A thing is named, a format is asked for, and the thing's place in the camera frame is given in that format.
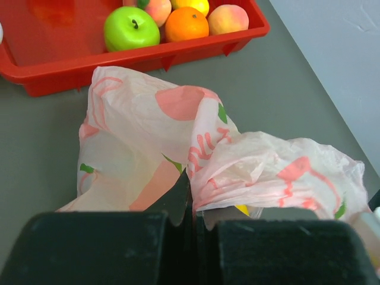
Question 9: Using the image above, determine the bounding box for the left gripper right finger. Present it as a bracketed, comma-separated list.
[195, 208, 379, 284]

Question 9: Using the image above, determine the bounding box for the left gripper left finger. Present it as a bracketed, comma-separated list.
[1, 173, 192, 284]

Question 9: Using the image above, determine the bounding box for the yellow banana bunch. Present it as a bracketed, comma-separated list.
[235, 205, 263, 219]

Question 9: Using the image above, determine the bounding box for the pink plastic bag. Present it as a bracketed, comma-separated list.
[62, 66, 369, 221]

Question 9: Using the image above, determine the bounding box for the small green apple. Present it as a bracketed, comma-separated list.
[103, 6, 160, 52]

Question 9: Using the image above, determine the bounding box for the red plastic tray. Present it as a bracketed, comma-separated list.
[1, 1, 270, 97]

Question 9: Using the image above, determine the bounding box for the orange tangerine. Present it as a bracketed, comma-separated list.
[164, 7, 209, 43]

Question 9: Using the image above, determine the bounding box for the peach with leaf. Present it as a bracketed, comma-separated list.
[122, 0, 172, 28]

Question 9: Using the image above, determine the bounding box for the pink yellow peach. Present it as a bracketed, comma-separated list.
[208, 4, 249, 36]

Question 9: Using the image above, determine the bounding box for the yellow orange mango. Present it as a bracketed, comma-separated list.
[170, 0, 210, 17]

